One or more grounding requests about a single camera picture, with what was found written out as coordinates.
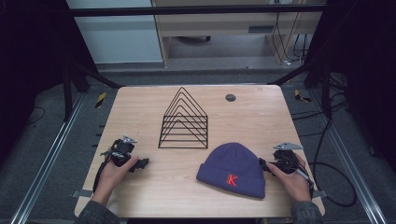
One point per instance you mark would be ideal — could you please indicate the grey round table grommet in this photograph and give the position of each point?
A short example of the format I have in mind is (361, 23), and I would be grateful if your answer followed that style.
(230, 97)

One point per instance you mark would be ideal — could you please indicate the white cabinet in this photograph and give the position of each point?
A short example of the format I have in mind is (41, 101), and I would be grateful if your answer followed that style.
(118, 40)

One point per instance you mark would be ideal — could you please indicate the grey metal table bracket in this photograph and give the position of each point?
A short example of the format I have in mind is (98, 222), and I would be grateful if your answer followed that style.
(81, 193)
(320, 194)

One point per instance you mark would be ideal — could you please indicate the person's right hand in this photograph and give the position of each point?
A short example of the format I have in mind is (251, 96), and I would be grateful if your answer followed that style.
(292, 184)

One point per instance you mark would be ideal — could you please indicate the purple knit beanie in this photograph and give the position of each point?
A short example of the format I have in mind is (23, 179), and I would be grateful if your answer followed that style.
(232, 165)

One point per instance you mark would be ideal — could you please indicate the yellow black striped tape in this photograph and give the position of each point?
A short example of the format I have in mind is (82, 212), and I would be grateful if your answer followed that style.
(301, 97)
(101, 99)

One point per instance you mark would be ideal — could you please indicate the aluminium floor rail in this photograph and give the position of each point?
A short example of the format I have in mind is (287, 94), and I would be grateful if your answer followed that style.
(351, 161)
(49, 155)

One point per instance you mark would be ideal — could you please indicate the black diagonal frame brace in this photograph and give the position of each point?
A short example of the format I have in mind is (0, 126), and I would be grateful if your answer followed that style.
(99, 77)
(295, 73)

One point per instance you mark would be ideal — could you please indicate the light wooden desk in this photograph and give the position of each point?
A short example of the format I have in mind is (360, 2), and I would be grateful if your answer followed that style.
(218, 25)

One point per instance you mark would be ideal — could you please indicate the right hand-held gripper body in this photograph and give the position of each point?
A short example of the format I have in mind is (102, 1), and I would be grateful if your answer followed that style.
(286, 160)

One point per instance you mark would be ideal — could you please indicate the person's left hand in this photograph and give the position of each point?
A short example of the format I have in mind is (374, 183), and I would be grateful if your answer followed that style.
(112, 178)

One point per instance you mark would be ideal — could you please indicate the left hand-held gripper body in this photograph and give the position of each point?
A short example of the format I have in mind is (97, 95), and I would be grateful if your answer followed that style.
(120, 151)

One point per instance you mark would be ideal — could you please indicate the black horizontal frame bar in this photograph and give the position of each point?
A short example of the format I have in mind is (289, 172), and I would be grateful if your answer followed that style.
(186, 11)

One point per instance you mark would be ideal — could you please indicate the black curtain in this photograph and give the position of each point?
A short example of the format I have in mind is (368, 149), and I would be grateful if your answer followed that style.
(364, 62)
(28, 56)

